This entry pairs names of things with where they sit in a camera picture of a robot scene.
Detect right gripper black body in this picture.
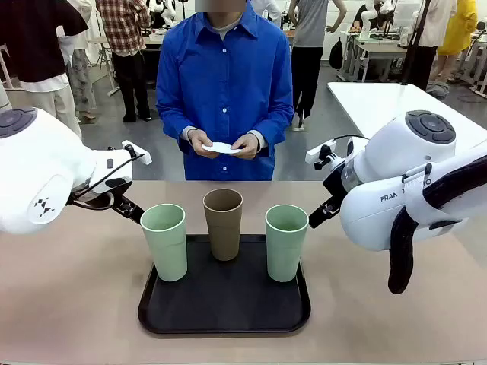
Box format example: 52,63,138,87
321,166,346,203

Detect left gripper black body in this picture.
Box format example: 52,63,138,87
71,187,127,211

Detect light green plastic cup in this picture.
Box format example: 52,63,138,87
264,205,310,283
140,204,187,283

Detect white scalloped paper coaster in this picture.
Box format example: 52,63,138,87
201,141,244,156

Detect person's left forearm blue sleeve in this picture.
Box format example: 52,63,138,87
253,121,291,153

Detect person's right forearm blue sleeve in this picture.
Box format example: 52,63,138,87
162,119,199,155

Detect person's left hand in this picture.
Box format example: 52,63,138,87
230,133,261,160

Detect person's right hand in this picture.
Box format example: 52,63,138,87
186,129,218,159

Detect white rectangular table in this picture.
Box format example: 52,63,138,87
326,81,487,140

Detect brown plastic cup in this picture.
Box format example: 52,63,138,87
202,189,244,262

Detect person in grey patterned skirt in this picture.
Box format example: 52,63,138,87
56,0,98,122

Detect black plastic tray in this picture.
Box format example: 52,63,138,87
137,233,312,335

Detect black hanging bag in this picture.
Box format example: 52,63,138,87
329,36,345,70

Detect white cylindrical air purifier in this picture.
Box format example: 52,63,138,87
0,81,12,111

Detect grey crumpled cloth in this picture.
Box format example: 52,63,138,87
425,81,450,100

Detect grey background table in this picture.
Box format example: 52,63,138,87
348,32,408,83

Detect person in blue shirt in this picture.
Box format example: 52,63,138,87
155,0,294,182

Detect person in grey t-shirt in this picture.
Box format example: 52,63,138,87
291,0,343,129

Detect black tripod stand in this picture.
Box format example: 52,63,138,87
399,0,433,85

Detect person black top white trousers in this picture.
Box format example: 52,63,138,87
0,0,91,140

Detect person in plaid shirt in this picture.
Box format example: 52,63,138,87
94,0,153,123

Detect person white shirt black trousers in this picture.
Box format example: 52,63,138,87
403,0,457,83

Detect white black background robot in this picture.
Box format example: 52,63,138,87
148,0,177,28

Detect person in yellow dress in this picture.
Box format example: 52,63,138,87
431,0,479,85

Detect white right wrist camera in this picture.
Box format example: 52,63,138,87
305,139,338,165

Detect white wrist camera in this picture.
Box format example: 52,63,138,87
305,139,338,165
121,140,153,166

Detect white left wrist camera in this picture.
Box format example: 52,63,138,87
121,140,153,166

